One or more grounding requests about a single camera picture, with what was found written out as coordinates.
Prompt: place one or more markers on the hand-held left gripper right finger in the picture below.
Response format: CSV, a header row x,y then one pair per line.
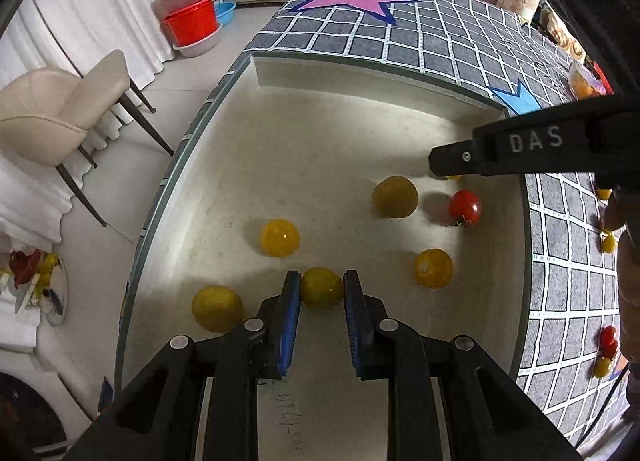
x,y
354,326

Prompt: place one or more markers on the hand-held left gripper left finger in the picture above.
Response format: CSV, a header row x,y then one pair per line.
x,y
289,326

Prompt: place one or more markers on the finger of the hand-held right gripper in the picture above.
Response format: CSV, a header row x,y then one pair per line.
x,y
530,146

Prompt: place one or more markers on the yellow cherry tomato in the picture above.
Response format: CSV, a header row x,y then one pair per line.
x,y
603,194
321,288
434,268
602,367
280,237
454,177
608,243

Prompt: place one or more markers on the large olive yellow tomato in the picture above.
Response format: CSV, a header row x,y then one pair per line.
x,y
395,196
217,308

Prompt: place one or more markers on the clear plastic bag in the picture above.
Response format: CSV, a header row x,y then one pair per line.
x,y
582,83

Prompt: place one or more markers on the red cherry tomato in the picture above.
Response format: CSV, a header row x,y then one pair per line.
x,y
611,353
608,335
466,206

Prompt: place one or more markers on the white tray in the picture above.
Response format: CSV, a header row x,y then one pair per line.
x,y
325,151

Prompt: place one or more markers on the grey grid printed tablecloth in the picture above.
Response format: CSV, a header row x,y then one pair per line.
x,y
450,41

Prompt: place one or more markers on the red yellow plastic items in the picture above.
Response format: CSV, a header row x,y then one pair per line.
x,y
27,266

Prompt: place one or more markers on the white appliance with dark door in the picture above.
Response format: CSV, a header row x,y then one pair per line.
x,y
30,411

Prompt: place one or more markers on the white plastic basin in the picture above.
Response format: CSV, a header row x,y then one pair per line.
x,y
200,47

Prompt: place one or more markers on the red plastic basin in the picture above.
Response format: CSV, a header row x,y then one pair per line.
x,y
192,23

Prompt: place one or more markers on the blue plastic basin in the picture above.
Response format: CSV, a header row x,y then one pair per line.
x,y
226,13

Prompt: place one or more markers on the beige upholstered chair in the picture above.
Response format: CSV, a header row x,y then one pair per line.
x,y
50,111

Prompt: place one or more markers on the white curtain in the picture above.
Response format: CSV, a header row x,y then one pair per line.
x,y
100,1

